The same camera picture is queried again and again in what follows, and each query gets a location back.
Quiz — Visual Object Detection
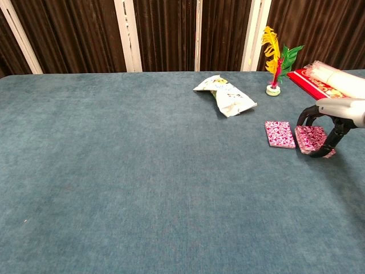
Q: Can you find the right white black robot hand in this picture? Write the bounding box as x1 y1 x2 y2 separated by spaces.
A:
296 98 365 159

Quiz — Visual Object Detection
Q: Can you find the clear plastic wrapped white roll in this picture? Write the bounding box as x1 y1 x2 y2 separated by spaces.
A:
303 60 365 100

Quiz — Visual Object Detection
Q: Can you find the red printed flat packet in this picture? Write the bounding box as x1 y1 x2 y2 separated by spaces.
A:
286 68 354 100

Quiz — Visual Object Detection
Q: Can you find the yellow green feather shuttlecock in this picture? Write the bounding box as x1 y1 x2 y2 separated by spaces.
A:
261 26 305 97

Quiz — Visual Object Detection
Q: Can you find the crumpled white snack bag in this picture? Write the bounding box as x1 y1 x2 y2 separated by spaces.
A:
193 74 258 118

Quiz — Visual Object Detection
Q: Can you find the teal velvet table cloth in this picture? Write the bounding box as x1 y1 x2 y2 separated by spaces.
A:
0 69 365 274

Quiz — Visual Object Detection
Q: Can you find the dark brown pleated curtain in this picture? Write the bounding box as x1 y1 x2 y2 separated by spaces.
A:
0 0 365 78

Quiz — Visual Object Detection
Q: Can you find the wide white frame post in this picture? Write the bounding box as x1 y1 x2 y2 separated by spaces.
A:
240 0 272 72
113 0 143 73

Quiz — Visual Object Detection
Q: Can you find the thin white frame post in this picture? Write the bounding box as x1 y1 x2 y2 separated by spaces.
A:
194 0 203 72

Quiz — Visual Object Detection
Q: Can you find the slanted white frame post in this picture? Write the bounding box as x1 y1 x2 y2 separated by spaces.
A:
0 0 44 75

